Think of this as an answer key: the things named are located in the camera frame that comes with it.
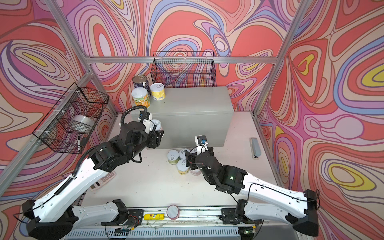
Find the pink can fruit print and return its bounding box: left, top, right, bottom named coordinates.
left=190, top=169, right=201, bottom=176

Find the pink can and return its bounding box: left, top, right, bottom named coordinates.
left=152, top=120, right=163, bottom=131

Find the yellow green can plastic lid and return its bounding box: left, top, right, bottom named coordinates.
left=131, top=87, right=151, bottom=108

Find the yellow can pull tab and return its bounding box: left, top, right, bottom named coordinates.
left=150, top=83, right=166, bottom=101

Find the dark blue tin can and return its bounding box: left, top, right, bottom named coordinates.
left=132, top=75, right=151, bottom=97

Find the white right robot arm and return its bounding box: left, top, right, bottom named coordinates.
left=185, top=146, right=320, bottom=237

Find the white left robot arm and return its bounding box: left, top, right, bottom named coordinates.
left=22, top=121, right=164, bottom=240

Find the teal can pull tab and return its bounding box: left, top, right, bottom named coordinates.
left=179, top=149, right=190, bottom=160

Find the yellow can centre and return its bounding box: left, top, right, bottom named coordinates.
left=177, top=160, right=190, bottom=175

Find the green can pull tab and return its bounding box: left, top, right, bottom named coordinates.
left=167, top=150, right=180, bottom=165

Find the pink calculator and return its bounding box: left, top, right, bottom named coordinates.
left=89, top=171, right=117, bottom=191

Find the grey metal cabinet box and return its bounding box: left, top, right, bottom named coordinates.
left=148, top=87, right=234, bottom=149

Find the white roll in basket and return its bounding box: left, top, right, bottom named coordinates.
left=70, top=115, right=95, bottom=134

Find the black marker in basket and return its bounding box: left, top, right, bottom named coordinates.
left=77, top=135, right=82, bottom=154

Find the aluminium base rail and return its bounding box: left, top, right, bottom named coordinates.
left=50, top=205, right=313, bottom=240

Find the black wire basket left wall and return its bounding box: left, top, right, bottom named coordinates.
left=33, top=83, right=109, bottom=154

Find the black wire basket wall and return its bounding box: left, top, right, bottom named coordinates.
left=33, top=83, right=109, bottom=154
left=151, top=50, right=216, bottom=88

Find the black wire basket back wall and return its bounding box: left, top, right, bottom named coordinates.
left=151, top=50, right=216, bottom=88

